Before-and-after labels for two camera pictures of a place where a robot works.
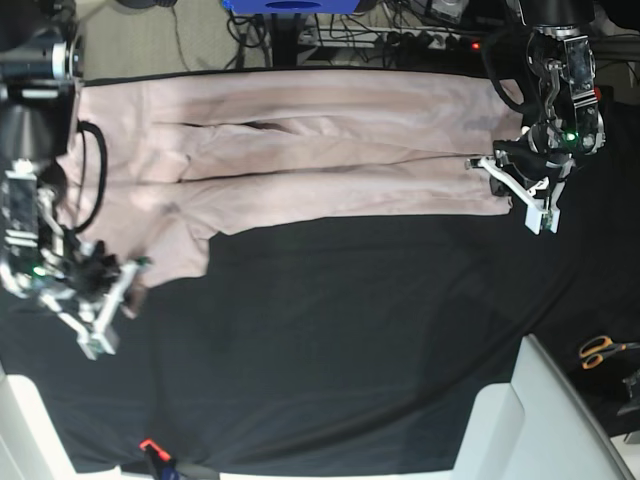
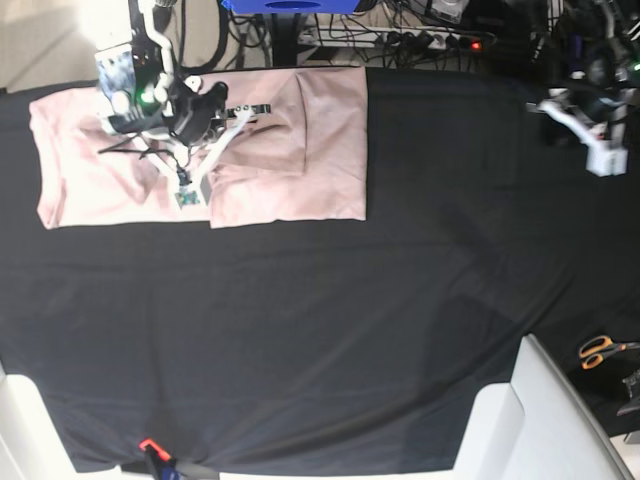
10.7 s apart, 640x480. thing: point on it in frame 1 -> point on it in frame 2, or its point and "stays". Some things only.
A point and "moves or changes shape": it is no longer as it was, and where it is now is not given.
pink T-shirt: (162, 163) moves or changes shape
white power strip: (389, 38) stays
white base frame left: (30, 446) stays
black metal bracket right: (633, 384) stays
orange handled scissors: (593, 350) stays
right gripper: (534, 154) -> (601, 106)
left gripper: (90, 272) -> (190, 116)
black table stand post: (285, 34) stays
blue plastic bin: (265, 7) stays
